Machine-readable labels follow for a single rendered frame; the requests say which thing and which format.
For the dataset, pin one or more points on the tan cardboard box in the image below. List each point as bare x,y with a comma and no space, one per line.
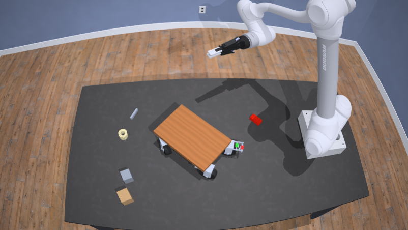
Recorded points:
125,196

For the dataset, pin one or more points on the red toy building brick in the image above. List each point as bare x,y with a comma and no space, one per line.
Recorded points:
255,119

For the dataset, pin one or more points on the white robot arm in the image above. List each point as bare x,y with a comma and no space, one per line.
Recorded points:
326,17

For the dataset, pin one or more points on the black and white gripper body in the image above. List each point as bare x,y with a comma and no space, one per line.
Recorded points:
245,43

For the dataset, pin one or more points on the pale yellow tape roll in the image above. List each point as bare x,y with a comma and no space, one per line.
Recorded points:
123,137

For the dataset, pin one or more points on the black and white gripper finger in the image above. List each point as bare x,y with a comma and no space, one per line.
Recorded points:
227,45
228,51

